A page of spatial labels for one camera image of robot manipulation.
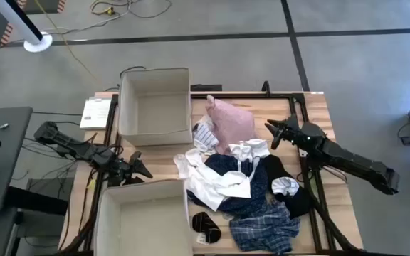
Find lower cardboard box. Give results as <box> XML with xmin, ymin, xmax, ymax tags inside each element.
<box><xmin>93</xmin><ymin>178</ymin><xmax>194</xmax><ymax>256</ymax></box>

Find cardboard box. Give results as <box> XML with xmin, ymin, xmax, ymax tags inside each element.
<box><xmin>93</xmin><ymin>178</ymin><xmax>194</xmax><ymax>256</ymax></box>
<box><xmin>118</xmin><ymin>67</ymin><xmax>194</xmax><ymax>147</ymax></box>

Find blue white striped sock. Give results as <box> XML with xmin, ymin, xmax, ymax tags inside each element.
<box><xmin>192</xmin><ymin>120</ymin><xmax>220</xmax><ymax>154</ymax></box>

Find black cable bundle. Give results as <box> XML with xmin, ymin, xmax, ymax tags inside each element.
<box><xmin>19</xmin><ymin>134</ymin><xmax>120</xmax><ymax>186</ymax></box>

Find grey floor cable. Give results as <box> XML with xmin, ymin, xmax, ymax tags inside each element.
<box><xmin>0</xmin><ymin>0</ymin><xmax>173</xmax><ymax>53</ymax></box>

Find white pole with round base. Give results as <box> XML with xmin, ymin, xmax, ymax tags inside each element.
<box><xmin>0</xmin><ymin>0</ymin><xmax>53</xmax><ymax>53</ymax></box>

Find thin yellow cable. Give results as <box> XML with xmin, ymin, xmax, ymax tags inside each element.
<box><xmin>33</xmin><ymin>0</ymin><xmax>99</xmax><ymax>81</ymax></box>

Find blue plaid shorts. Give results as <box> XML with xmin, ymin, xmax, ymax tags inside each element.
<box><xmin>228</xmin><ymin>201</ymin><xmax>301</xmax><ymax>255</ymax></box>

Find black cable loop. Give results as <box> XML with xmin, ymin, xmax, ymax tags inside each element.
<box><xmin>119</xmin><ymin>65</ymin><xmax>147</xmax><ymax>81</ymax></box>

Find black aluminium table frame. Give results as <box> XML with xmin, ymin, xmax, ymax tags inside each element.
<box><xmin>61</xmin><ymin>80</ymin><xmax>366</xmax><ymax>256</ymax></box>

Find white booklet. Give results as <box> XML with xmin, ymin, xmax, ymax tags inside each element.
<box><xmin>79</xmin><ymin>96</ymin><xmax>112</xmax><ymax>130</ymax></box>

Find black desk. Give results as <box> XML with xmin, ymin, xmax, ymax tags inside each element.
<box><xmin>0</xmin><ymin>106</ymin><xmax>33</xmax><ymax>214</ymax></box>

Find plain black sock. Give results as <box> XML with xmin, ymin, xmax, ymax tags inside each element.
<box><xmin>260</xmin><ymin>154</ymin><xmax>312</xmax><ymax>218</ymax></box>

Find white shirt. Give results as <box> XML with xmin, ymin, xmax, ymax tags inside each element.
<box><xmin>172</xmin><ymin>148</ymin><xmax>252</xmax><ymax>211</ymax></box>

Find upper cardboard box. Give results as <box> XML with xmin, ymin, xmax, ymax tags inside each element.
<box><xmin>118</xmin><ymin>67</ymin><xmax>194</xmax><ymax>147</ymax></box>

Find pink garment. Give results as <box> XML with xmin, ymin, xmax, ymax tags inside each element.
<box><xmin>204</xmin><ymin>94</ymin><xmax>258</xmax><ymax>154</ymax></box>

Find yellow extension cord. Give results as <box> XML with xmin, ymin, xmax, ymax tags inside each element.
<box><xmin>90</xmin><ymin>0</ymin><xmax>116</xmax><ymax>17</ymax></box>

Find black sock with white stripes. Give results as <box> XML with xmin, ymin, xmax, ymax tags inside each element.
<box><xmin>191</xmin><ymin>211</ymin><xmax>223</xmax><ymax>245</ymax></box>

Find pale striped small sock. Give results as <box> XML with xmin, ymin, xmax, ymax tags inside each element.
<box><xmin>271</xmin><ymin>176</ymin><xmax>300</xmax><ymax>197</ymax></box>

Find black rectangular block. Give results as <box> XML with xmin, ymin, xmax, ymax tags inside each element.
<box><xmin>190</xmin><ymin>84</ymin><xmax>223</xmax><ymax>92</ymax></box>

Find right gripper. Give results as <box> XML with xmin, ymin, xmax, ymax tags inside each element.
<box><xmin>264</xmin><ymin>114</ymin><xmax>309</xmax><ymax>150</ymax></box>

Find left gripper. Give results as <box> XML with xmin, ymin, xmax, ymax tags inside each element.
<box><xmin>114</xmin><ymin>151</ymin><xmax>154</xmax><ymax>184</ymax></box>

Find navy dotted garment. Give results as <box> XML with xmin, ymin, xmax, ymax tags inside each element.
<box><xmin>186</xmin><ymin>152</ymin><xmax>273</xmax><ymax>214</ymax></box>

